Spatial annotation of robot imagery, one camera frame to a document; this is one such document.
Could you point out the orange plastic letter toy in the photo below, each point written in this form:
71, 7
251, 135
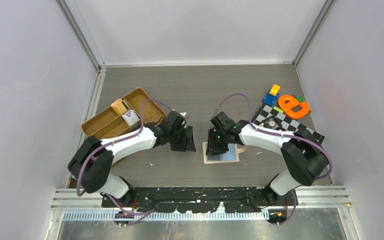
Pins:
292, 108

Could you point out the black white checkerboard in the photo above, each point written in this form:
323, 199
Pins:
284, 122

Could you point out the gold credit card in tray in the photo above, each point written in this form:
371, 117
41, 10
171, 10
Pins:
120, 106

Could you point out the beige card holder wallet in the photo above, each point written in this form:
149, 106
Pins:
231, 156

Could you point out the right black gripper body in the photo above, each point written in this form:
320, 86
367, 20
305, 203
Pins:
223, 133

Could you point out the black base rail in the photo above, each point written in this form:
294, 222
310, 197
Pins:
243, 199

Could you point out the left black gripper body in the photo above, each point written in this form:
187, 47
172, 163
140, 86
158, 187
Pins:
178, 138

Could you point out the lime green stick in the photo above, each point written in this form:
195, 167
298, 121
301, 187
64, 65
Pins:
278, 109

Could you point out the blue toy block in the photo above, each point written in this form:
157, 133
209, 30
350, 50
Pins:
270, 99

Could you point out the woven wicker tray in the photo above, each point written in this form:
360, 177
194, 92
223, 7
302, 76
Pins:
107, 124

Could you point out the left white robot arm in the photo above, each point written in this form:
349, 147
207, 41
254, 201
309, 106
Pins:
91, 164

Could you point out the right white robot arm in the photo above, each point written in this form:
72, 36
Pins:
304, 157

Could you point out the yellow toy block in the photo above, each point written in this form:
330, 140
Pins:
274, 90

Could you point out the green toy block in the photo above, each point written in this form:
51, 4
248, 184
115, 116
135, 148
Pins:
299, 99

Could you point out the white credit card in tray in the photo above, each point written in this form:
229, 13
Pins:
131, 117

